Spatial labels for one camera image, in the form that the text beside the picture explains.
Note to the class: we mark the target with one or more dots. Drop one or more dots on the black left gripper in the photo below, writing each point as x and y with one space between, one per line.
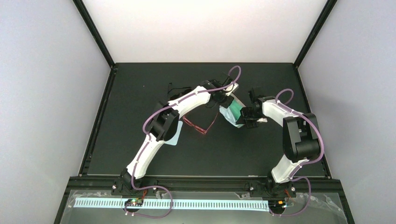
226 103

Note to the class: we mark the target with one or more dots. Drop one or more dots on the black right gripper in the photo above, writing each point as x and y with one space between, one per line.
244 119

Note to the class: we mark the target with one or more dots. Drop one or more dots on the grey felt glasses case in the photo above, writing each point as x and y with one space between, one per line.
236 104

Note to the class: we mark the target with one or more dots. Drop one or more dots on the pink transparent sunglasses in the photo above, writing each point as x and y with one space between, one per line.
198 128

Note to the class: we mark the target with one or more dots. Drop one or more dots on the light blue cleaning cloth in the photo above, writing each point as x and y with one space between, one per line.
174 140
231 116

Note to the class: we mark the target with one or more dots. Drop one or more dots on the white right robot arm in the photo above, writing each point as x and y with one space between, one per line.
302 142

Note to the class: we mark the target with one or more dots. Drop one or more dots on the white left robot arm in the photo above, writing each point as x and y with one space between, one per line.
162 125

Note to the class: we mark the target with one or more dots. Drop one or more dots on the black round sunglasses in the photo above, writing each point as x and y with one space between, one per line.
177 92

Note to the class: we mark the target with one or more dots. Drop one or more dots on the right controller circuit board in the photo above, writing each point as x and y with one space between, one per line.
281 203

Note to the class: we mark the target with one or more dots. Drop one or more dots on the controller circuit board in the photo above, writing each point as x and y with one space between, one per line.
281 203
133 202

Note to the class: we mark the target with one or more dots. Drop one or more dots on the left controller circuit board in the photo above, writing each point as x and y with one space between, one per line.
133 202

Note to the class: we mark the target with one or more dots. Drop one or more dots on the white slotted cable duct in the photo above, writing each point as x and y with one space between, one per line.
176 204

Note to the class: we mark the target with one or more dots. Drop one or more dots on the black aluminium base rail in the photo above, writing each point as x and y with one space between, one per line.
254 186

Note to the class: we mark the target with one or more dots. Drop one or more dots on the black left frame post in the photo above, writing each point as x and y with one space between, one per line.
83 11

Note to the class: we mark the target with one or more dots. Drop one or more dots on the black frame post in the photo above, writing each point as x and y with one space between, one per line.
83 11
324 14

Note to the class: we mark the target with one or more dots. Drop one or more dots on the black right frame post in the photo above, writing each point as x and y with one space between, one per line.
324 14

